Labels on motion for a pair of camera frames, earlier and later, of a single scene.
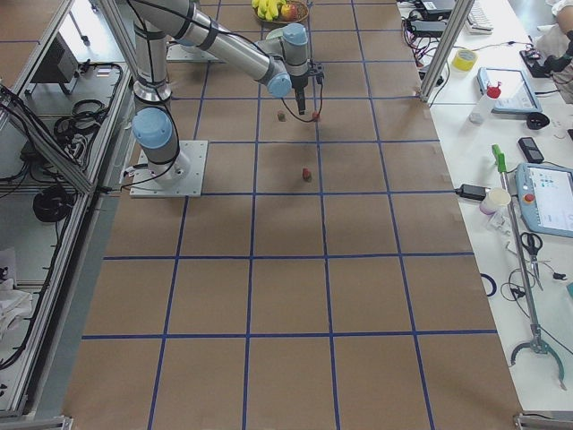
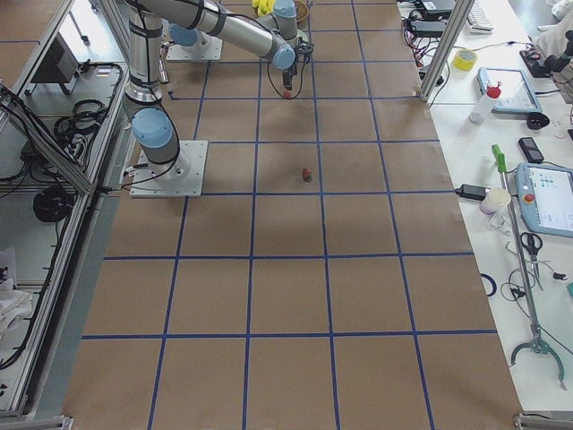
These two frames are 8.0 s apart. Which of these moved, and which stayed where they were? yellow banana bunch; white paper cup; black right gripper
Moved: black right gripper
Stayed: yellow banana bunch; white paper cup
